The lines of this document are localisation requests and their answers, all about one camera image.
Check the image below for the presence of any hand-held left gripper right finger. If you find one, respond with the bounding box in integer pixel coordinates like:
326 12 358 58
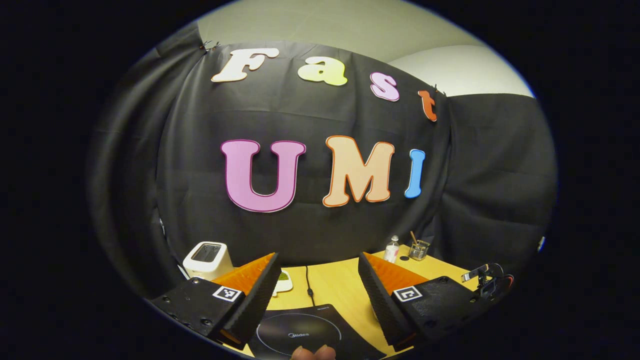
357 252 493 353

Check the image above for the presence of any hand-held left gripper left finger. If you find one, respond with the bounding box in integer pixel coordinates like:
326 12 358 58
145 253 282 352

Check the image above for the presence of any black induction cooktop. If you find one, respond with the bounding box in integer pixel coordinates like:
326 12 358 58
247 303 387 360

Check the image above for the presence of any white seasoning tray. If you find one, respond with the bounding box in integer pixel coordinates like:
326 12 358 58
272 270 294 295

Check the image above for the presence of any clear bottle with white cap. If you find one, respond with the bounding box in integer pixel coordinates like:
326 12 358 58
384 235 401 264

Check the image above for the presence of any white toaster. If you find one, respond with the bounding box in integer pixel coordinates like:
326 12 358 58
182 241 234 281

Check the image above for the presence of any clear mesh holder cup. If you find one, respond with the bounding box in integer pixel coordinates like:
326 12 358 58
408 239 431 262

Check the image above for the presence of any black backdrop cloth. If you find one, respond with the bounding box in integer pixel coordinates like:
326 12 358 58
86 22 558 301

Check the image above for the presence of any black power cable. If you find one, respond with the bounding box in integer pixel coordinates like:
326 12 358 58
304 265 317 307

